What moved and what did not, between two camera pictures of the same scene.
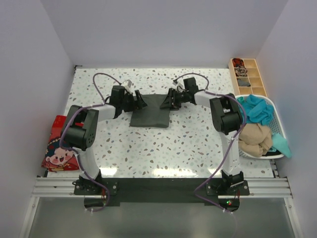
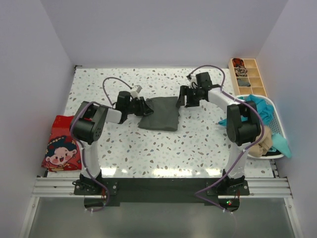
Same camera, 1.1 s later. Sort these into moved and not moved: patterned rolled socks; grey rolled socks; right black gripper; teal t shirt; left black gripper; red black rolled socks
Moved: right black gripper; left black gripper
Not moved: teal t shirt; grey rolled socks; patterned rolled socks; red black rolled socks
